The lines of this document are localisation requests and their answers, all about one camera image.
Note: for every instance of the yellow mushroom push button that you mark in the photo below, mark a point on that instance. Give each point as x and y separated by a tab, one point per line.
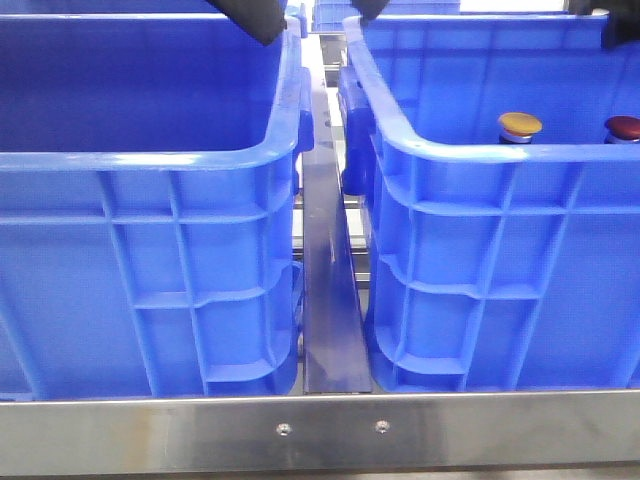
518	127

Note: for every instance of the red mushroom push button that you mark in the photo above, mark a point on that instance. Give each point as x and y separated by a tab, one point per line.
622	129

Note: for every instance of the blue source bin with buttons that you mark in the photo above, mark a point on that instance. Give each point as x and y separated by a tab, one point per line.
147	170

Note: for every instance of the blue target bin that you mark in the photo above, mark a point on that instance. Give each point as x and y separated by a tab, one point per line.
497	267

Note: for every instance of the blue bin far background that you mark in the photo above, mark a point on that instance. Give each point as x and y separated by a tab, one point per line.
328	15

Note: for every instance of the dark steel divider rail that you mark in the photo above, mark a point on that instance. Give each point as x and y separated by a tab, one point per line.
335	352

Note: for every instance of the steel front frame rail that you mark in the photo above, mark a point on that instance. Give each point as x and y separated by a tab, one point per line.
323	432

